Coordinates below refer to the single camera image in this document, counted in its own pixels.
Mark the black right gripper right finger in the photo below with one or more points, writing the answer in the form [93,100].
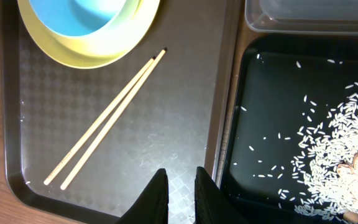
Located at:
[211,207]

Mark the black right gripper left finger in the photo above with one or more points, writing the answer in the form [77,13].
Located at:
[151,207]

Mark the rice and food scraps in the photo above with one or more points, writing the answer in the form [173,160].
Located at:
[330,169]

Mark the light blue bowl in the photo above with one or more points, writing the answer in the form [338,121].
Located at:
[76,17]

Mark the black waste tray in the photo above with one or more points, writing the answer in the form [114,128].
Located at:
[287,83]

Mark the clear plastic waste bin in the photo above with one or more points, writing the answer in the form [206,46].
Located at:
[336,17]

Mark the lower wooden chopstick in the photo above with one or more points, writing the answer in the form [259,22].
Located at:
[111,120]

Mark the wooden chopstick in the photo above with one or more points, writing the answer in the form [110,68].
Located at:
[97,122]
[111,120]

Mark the upper wooden chopstick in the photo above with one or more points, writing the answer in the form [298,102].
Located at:
[97,122]

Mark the dark brown serving tray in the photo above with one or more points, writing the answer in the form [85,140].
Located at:
[173,122]

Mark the yellow plate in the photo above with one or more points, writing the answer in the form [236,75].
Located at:
[107,45]

